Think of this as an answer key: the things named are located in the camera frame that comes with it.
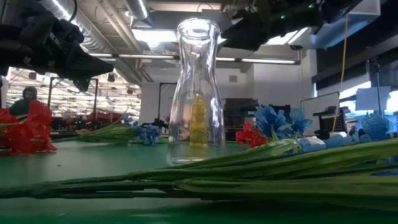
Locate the wide silver ventilation duct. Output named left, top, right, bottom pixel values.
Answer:
left=40, top=0, right=153, bottom=86

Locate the red flower bunch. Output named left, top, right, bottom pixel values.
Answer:
left=0, top=99, right=58, bottom=156

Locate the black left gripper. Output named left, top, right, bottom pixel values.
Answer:
left=0, top=0, right=114, bottom=93

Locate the yellow hanging cord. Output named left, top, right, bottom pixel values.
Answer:
left=331, top=14, right=349, bottom=133

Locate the white partition panel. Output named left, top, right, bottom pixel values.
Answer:
left=300, top=91, right=340, bottom=138

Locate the black smooth cable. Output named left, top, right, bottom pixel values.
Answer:
left=68, top=0, right=78, bottom=23

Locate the white rectangular screen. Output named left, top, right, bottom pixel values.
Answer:
left=355, top=86, right=392, bottom=112

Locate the yellow glass vase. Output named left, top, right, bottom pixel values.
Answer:
left=189, top=91, right=208, bottom=149

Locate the small red flower sprig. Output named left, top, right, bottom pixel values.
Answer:
left=234, top=123, right=268, bottom=149

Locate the black equipment cabinet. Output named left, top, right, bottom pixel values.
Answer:
left=223, top=98, right=261, bottom=141

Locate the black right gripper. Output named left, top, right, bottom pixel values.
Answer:
left=221, top=0, right=324, bottom=52

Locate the red equipment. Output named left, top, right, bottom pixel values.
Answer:
left=86, top=111, right=124, bottom=125

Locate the black shelf cart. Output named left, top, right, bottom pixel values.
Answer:
left=312, top=105, right=354, bottom=141

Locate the long ceiling light bar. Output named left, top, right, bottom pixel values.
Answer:
left=88, top=52, right=302, bottom=65

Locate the clear glass vase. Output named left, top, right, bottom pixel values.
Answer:
left=166, top=17, right=226, bottom=166

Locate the person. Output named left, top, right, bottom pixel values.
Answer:
left=8, top=86, right=39, bottom=116

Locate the white ceiling air duct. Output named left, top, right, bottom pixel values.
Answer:
left=288, top=0, right=382, bottom=51

